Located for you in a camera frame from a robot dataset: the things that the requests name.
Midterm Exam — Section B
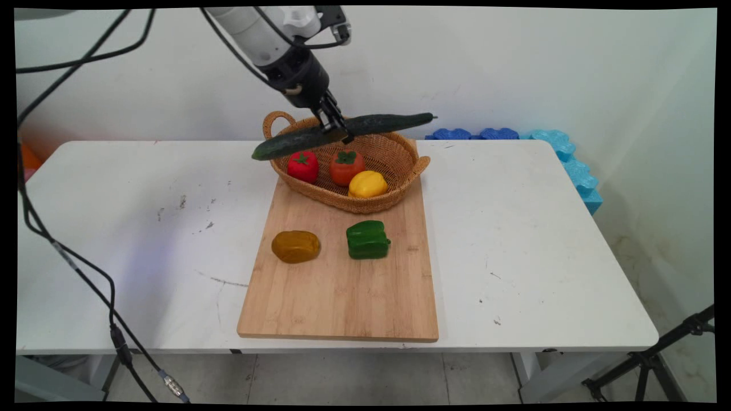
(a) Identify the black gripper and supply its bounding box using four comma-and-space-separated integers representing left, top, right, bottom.
258, 47, 356, 144

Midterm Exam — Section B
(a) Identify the white table leg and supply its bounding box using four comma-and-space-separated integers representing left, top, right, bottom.
511, 351, 541, 397

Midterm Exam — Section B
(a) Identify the brown toy potato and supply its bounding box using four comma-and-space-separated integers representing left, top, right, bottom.
271, 230, 322, 264

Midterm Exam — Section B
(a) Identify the woven wicker basket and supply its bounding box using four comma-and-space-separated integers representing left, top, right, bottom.
263, 111, 431, 215

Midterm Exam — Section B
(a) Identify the orange-red toy tomato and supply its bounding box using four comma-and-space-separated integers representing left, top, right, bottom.
329, 150, 366, 187

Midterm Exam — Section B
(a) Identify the dark green cucumber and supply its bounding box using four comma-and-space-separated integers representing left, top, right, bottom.
251, 112, 439, 162

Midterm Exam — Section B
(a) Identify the green toy bell pepper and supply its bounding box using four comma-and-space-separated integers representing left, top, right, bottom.
346, 220, 392, 260

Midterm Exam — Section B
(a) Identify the black tripod stand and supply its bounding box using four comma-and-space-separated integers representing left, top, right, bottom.
581, 305, 716, 403

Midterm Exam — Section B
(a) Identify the orange object behind table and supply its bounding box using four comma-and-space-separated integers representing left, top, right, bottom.
18, 142, 44, 172

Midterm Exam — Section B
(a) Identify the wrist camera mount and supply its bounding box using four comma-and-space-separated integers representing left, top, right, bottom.
283, 6, 352, 47

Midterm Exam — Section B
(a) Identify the light blue foam tile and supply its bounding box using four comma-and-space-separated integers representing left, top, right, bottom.
519, 130, 604, 216

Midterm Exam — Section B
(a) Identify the yellow lemon toy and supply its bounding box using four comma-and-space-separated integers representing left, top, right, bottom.
348, 170, 388, 199

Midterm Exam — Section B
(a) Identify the black cable with connector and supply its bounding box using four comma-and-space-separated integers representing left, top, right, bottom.
16, 8, 191, 404

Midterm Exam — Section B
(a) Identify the red toy strawberry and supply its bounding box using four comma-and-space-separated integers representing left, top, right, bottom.
287, 151, 320, 184

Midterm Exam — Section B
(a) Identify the thin black cable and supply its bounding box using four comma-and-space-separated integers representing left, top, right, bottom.
16, 8, 157, 75

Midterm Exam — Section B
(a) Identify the wooden cutting board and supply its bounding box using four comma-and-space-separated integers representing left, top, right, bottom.
237, 140, 440, 343

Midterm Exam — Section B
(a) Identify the grey metal table leg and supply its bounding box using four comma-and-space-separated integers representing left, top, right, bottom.
102, 353, 123, 394

